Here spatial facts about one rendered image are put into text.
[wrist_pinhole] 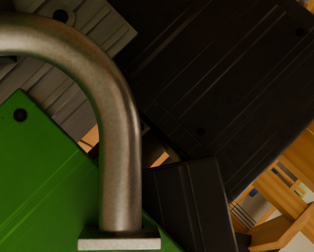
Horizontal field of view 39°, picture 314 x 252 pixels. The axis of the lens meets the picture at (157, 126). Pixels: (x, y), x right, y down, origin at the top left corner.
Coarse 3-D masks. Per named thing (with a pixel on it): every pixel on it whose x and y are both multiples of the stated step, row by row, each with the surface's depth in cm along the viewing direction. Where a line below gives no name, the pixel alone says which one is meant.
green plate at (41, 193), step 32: (0, 128) 32; (32, 128) 32; (0, 160) 32; (32, 160) 32; (64, 160) 32; (0, 192) 32; (32, 192) 32; (64, 192) 32; (96, 192) 33; (0, 224) 32; (32, 224) 32; (64, 224) 32; (96, 224) 33
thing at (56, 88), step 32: (32, 0) 35; (64, 0) 35; (96, 0) 35; (96, 32) 35; (128, 32) 35; (0, 64) 34; (32, 64) 34; (0, 96) 34; (32, 96) 34; (64, 96) 35
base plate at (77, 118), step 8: (80, 96) 85; (72, 104) 85; (80, 104) 88; (88, 104) 91; (64, 112) 85; (72, 112) 88; (80, 112) 91; (88, 112) 94; (56, 120) 85; (64, 120) 88; (72, 120) 91; (80, 120) 94; (88, 120) 98; (64, 128) 91; (72, 128) 94; (80, 128) 98; (88, 128) 101; (72, 136) 97; (80, 136) 101
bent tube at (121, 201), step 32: (0, 32) 29; (32, 32) 29; (64, 32) 29; (64, 64) 30; (96, 64) 29; (96, 96) 29; (128, 96) 30; (128, 128) 29; (128, 160) 29; (128, 192) 29; (128, 224) 29
